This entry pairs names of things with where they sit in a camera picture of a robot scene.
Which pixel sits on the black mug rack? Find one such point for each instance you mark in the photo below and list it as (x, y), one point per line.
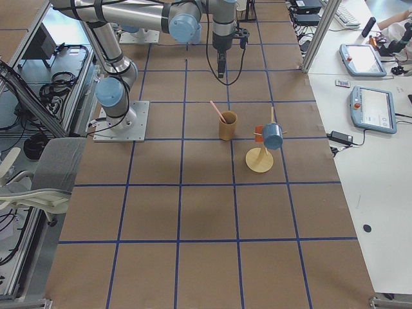
(246, 10)

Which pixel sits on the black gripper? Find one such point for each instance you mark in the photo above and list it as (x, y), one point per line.
(221, 43)

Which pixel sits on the blue mug on tree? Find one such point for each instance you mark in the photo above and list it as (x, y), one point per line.
(272, 136)

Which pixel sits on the teach pendant far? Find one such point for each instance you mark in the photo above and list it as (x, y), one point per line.
(361, 60)

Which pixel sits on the teach pendant near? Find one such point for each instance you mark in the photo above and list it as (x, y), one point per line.
(373, 109)

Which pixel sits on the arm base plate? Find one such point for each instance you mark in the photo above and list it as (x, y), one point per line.
(138, 36)
(128, 129)

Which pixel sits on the grey office chair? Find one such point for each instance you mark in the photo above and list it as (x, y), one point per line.
(49, 187)

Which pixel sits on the bamboo cup holder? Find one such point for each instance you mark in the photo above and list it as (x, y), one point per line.
(227, 125)

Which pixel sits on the aluminium frame post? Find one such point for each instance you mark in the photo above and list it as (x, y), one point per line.
(323, 26)

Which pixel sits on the orange mug on tree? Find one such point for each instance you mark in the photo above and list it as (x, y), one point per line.
(258, 133)

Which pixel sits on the black power adapter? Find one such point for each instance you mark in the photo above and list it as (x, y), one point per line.
(340, 138)

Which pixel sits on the teach pendant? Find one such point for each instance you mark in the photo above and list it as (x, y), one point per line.
(361, 60)
(373, 109)

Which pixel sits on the wooden mug tree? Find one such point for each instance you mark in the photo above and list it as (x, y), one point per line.
(259, 159)

